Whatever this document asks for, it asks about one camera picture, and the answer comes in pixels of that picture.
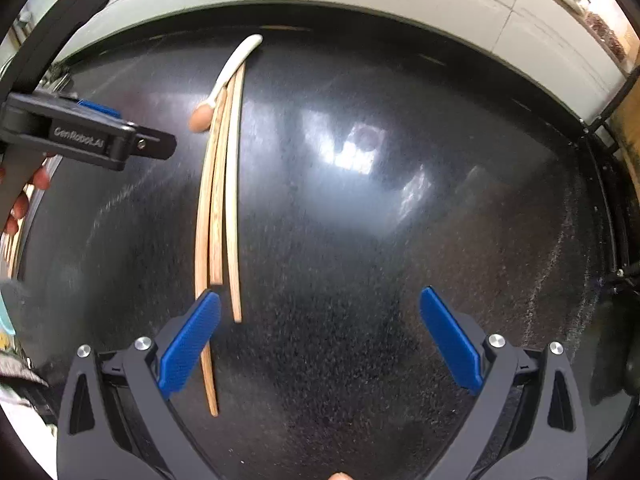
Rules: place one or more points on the packet of dried red food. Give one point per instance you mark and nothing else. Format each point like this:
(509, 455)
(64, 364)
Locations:
(605, 35)

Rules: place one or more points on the person's left hand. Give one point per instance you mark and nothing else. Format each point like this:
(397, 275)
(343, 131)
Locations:
(41, 180)

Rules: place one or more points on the brown grained chopstick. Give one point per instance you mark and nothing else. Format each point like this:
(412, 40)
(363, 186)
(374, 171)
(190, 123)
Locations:
(218, 240)

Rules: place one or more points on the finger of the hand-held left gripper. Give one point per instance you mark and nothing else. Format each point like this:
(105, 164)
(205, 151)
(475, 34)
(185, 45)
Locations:
(100, 108)
(155, 144)

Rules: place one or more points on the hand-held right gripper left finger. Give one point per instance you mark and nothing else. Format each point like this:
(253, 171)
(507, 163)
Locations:
(192, 340)

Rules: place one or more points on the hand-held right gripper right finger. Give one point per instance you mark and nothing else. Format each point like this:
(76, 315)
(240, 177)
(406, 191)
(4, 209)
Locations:
(450, 340)

